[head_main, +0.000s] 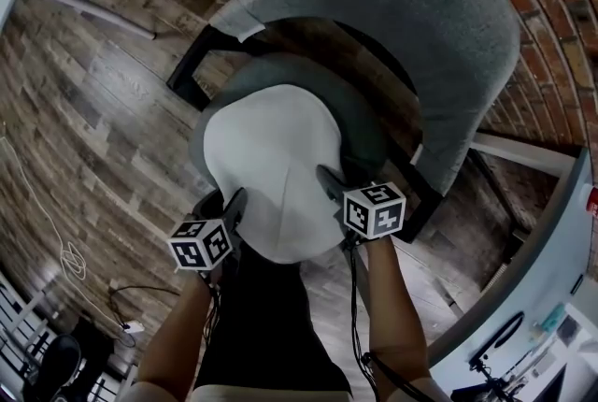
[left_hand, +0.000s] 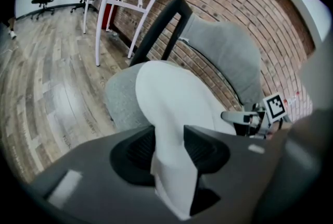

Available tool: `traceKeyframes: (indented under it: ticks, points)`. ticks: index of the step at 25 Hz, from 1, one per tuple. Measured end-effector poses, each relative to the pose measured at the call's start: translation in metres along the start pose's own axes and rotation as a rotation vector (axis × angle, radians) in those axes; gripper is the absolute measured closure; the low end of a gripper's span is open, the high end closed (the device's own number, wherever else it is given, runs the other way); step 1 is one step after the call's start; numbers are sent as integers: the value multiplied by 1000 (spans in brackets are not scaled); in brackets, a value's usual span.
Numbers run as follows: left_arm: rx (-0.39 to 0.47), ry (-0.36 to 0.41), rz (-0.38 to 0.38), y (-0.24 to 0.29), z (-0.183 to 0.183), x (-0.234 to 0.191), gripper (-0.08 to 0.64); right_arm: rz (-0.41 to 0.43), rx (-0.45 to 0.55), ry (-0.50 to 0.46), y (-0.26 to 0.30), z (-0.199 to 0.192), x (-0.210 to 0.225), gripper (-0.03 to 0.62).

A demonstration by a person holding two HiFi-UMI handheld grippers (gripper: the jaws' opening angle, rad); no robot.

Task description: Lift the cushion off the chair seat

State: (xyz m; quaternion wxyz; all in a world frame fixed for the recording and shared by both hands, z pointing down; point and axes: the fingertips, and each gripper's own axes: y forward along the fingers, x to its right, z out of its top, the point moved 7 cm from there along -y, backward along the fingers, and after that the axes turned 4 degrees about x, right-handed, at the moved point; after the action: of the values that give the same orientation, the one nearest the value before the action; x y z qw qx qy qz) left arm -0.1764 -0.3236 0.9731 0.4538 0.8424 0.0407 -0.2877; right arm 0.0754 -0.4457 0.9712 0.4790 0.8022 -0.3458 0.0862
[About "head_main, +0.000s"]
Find black ring-shaped cable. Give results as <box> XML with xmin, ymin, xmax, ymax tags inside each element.
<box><xmin>468</xmin><ymin>310</ymin><xmax>527</xmax><ymax>366</ymax></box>

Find black office chair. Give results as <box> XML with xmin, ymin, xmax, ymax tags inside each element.
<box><xmin>25</xmin><ymin>333</ymin><xmax>83</xmax><ymax>395</ymax></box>

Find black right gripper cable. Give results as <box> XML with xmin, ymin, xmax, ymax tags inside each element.
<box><xmin>344</xmin><ymin>237</ymin><xmax>434</xmax><ymax>402</ymax></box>

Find person's left forearm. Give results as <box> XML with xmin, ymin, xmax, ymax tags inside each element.
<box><xmin>136</xmin><ymin>269</ymin><xmax>221</xmax><ymax>392</ymax></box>

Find teal packet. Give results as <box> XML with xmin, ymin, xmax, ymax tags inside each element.
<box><xmin>540</xmin><ymin>302</ymin><xmax>567</xmax><ymax>332</ymax></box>

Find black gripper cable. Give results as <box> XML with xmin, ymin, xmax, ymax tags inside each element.
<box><xmin>198</xmin><ymin>269</ymin><xmax>223</xmax><ymax>348</ymax></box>
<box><xmin>344</xmin><ymin>237</ymin><xmax>434</xmax><ymax>402</ymax></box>

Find white desk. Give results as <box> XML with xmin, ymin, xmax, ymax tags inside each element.
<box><xmin>427</xmin><ymin>146</ymin><xmax>598</xmax><ymax>402</ymax></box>

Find grey fabric chair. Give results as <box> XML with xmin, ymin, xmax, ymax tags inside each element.
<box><xmin>166</xmin><ymin>0</ymin><xmax>522</xmax><ymax>245</ymax></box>

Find person's right forearm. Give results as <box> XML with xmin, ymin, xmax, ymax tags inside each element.
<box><xmin>363</xmin><ymin>235</ymin><xmax>432</xmax><ymax>385</ymax></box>

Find white seat cushion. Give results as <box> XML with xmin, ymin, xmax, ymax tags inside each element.
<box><xmin>203</xmin><ymin>83</ymin><xmax>349</xmax><ymax>266</ymax></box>

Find person's black trousers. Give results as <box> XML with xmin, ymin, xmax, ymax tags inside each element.
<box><xmin>193</xmin><ymin>238</ymin><xmax>352</xmax><ymax>396</ymax></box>

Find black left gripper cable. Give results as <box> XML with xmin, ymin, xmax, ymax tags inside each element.
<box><xmin>198</xmin><ymin>269</ymin><xmax>223</xmax><ymax>348</ymax></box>

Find white floor cable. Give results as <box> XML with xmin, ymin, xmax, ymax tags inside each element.
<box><xmin>0</xmin><ymin>136</ymin><xmax>123</xmax><ymax>330</ymax></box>

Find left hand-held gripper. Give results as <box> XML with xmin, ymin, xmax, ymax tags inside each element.
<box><xmin>166</xmin><ymin>187</ymin><xmax>249</xmax><ymax>274</ymax></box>

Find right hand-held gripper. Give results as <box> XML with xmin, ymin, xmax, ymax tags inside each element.
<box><xmin>316</xmin><ymin>164</ymin><xmax>407</xmax><ymax>247</ymax></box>

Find black floor cable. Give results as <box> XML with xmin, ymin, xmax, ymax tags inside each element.
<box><xmin>107</xmin><ymin>284</ymin><xmax>181</xmax><ymax>349</ymax></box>

